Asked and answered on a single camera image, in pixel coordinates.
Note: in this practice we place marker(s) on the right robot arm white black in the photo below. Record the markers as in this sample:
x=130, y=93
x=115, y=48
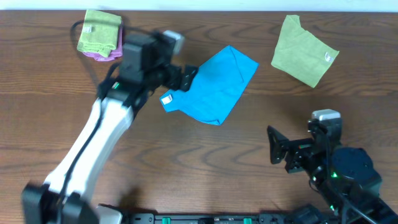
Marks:
x=344, y=176

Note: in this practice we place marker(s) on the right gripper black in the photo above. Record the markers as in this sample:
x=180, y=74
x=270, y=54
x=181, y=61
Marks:
x=298, y=149

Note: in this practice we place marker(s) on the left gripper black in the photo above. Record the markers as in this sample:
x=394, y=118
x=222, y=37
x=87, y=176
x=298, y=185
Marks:
x=174, y=81

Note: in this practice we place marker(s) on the green folded cloth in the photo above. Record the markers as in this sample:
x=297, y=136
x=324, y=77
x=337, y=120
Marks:
x=99, y=33

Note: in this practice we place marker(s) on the pink folded cloth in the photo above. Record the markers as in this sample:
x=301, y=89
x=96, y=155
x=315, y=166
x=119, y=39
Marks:
x=114, y=54

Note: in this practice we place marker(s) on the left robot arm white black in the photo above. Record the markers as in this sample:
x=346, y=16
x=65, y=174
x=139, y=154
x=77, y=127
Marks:
x=66, y=193

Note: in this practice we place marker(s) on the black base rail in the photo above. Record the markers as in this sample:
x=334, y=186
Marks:
x=262, y=218

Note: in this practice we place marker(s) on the green cloth unfolded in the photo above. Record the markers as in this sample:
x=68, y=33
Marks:
x=300, y=54

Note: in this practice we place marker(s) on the blue microfiber cloth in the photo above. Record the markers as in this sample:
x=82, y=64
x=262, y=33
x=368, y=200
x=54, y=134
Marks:
x=216, y=88

